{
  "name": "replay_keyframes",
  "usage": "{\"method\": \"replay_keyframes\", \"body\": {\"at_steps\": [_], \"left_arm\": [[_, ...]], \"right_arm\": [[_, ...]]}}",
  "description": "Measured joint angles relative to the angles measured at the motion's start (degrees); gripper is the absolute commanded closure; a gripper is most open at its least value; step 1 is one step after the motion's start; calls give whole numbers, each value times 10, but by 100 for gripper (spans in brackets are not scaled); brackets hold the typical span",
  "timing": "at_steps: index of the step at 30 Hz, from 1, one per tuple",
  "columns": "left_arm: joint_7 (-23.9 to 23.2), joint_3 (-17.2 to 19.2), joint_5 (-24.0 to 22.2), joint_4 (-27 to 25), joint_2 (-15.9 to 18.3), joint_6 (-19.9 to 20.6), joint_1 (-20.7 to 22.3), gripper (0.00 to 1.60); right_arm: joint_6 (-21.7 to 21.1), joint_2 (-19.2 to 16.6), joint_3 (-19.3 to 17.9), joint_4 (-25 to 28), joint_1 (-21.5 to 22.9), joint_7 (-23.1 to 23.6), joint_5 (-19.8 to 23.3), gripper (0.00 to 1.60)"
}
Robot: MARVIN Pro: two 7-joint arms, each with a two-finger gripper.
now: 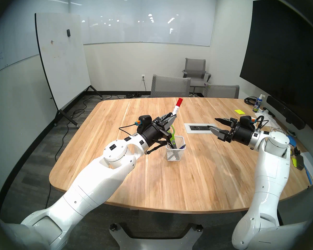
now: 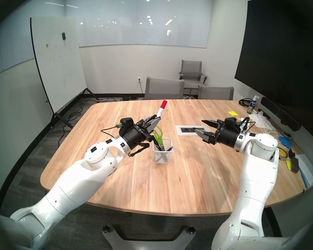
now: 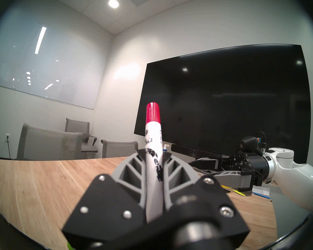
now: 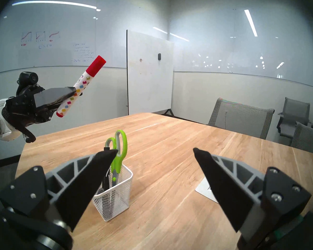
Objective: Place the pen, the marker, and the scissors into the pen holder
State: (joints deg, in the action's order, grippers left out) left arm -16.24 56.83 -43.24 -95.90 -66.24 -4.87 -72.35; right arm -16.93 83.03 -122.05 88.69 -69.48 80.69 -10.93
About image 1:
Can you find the yellow sticky note pad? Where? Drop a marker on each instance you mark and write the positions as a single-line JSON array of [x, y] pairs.
[[240, 111]]

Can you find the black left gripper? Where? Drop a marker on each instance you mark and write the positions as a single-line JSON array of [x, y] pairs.
[[155, 133]]

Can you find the rolling white whiteboard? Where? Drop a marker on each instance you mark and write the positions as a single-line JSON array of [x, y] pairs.
[[62, 56]]

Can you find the blue flat disc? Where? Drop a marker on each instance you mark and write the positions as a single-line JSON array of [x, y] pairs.
[[293, 140]]

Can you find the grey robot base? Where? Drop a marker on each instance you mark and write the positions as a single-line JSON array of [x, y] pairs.
[[156, 243]]

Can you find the black video sound bar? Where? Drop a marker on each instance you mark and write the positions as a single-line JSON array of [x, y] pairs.
[[285, 112]]

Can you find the whiteboard cleaner spray bottle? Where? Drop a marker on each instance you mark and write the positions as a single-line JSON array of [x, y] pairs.
[[257, 105]]

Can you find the grey mesh office chair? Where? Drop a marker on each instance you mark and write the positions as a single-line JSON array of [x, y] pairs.
[[221, 92], [170, 86]]

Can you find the small black bottle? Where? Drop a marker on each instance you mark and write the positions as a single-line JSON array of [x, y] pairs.
[[296, 151]]

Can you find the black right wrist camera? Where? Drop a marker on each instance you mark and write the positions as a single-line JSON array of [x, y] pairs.
[[246, 119]]

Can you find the yellow and black pad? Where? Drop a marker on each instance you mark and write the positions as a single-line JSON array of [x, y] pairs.
[[300, 162]]

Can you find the blue stick tool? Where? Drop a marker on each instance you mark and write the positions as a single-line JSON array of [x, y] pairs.
[[308, 175]]

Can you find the wide glass wall whiteboard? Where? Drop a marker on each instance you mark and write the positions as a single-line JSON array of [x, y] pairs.
[[146, 23]]

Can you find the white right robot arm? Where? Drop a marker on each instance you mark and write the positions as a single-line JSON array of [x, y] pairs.
[[271, 174]]

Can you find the grey office chair with armrests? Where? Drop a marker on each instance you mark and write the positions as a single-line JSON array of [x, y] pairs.
[[195, 66]]

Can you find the red capped whiteboard marker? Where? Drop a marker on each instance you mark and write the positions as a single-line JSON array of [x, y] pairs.
[[179, 101]]

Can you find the large black wall screen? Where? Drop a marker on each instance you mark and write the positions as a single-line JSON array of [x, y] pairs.
[[281, 56]]

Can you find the silver table power outlet panel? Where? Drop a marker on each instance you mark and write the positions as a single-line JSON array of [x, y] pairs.
[[187, 128]]

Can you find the blue ballpoint pen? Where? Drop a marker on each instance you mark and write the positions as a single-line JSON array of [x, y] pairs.
[[182, 147]]

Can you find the wall whiteboard with blue writing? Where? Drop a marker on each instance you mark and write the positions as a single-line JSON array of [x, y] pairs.
[[15, 38]]

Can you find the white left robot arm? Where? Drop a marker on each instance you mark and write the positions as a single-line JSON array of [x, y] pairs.
[[94, 179]]

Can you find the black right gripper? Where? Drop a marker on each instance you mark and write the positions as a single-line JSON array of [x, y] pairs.
[[242, 134]]

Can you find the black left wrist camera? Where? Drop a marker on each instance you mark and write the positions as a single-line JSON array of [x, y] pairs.
[[146, 119]]

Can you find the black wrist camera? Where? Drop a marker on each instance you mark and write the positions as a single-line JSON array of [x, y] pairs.
[[246, 119], [146, 119]]

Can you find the white paper sheet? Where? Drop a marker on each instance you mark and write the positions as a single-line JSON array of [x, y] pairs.
[[311, 166]]

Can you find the white mesh pen holder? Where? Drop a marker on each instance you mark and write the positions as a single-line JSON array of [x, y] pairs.
[[180, 155]]

